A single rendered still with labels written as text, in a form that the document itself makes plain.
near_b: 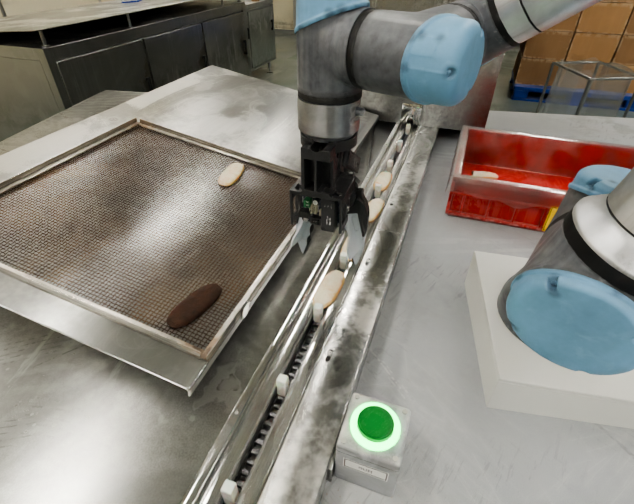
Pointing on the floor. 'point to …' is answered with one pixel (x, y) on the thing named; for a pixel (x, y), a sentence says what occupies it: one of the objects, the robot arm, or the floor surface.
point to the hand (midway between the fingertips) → (330, 250)
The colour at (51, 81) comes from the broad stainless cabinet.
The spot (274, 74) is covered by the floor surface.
